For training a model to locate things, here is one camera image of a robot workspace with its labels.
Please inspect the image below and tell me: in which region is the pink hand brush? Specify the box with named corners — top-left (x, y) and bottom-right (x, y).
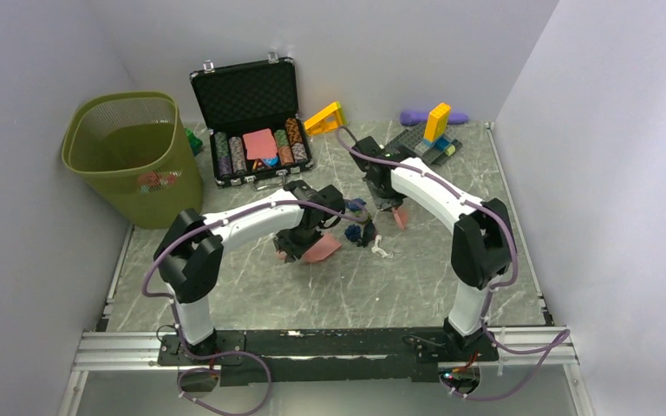
top-left (391, 206), bottom-right (409, 231)

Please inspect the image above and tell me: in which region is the green mesh waste bin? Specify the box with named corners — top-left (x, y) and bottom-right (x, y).
top-left (62, 91), bottom-right (204, 229)

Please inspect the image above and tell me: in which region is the yellow tall building brick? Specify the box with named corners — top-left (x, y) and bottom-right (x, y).
top-left (422, 102), bottom-right (451, 146)

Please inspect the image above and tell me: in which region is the dark blue paper scrap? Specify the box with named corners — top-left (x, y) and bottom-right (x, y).
top-left (345, 198), bottom-right (366, 212)

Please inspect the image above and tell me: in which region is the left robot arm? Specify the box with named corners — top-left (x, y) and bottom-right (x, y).
top-left (145, 180), bottom-right (346, 364)

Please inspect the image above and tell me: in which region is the grey building brick assembly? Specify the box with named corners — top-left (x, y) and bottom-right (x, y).
top-left (384, 123), bottom-right (463, 166)

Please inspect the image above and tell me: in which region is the yellow triangular toy block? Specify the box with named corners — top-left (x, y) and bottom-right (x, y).
top-left (304, 101), bottom-right (348, 136)

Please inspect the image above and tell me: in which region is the purple cylinder toy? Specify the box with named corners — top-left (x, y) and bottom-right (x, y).
top-left (399, 110), bottom-right (469, 127)

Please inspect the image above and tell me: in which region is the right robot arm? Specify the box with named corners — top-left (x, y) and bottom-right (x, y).
top-left (350, 137), bottom-right (513, 361)

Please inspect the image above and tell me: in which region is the magenta paper scrap right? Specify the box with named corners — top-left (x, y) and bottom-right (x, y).
top-left (136, 171), bottom-right (181, 193)

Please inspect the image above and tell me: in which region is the pink card in case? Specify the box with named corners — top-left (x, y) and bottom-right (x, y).
top-left (242, 128), bottom-right (278, 160)

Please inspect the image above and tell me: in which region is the black poker chip case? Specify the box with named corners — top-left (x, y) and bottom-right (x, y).
top-left (188, 52), bottom-right (316, 188)

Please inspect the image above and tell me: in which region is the black paper scrap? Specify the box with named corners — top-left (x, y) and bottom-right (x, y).
top-left (359, 220), bottom-right (376, 247)

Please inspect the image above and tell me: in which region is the white paper scrap large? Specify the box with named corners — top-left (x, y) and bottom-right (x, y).
top-left (370, 234), bottom-right (394, 259)

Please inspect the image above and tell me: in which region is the black mounting base bar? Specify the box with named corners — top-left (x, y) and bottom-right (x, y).
top-left (157, 327), bottom-right (499, 387)

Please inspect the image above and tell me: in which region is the green toy behind bin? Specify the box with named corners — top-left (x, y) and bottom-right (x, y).
top-left (186, 128), bottom-right (203, 156)

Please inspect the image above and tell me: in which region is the pink plastic dustpan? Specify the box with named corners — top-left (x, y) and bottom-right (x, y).
top-left (273, 233), bottom-right (342, 263)

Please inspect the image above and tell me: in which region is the blue paper scrap lower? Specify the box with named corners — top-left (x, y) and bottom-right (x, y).
top-left (344, 224), bottom-right (362, 242)

